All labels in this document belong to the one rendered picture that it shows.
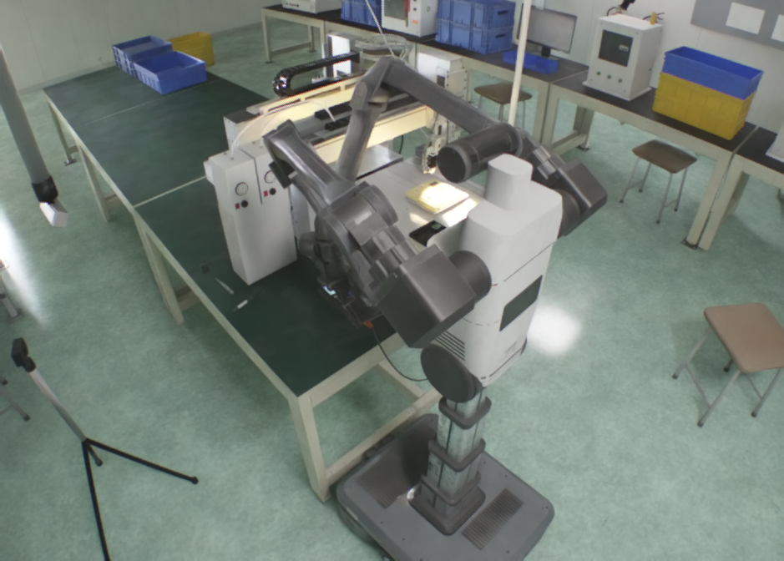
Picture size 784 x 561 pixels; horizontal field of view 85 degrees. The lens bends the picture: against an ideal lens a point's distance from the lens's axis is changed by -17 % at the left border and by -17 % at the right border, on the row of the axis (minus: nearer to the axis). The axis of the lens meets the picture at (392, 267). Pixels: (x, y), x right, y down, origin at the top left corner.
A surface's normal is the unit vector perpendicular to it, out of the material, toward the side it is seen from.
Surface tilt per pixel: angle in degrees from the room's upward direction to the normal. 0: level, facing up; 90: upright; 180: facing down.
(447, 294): 30
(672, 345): 0
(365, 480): 0
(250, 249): 90
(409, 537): 0
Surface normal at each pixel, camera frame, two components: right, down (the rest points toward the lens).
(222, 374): 0.00, -0.77
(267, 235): 0.68, 0.47
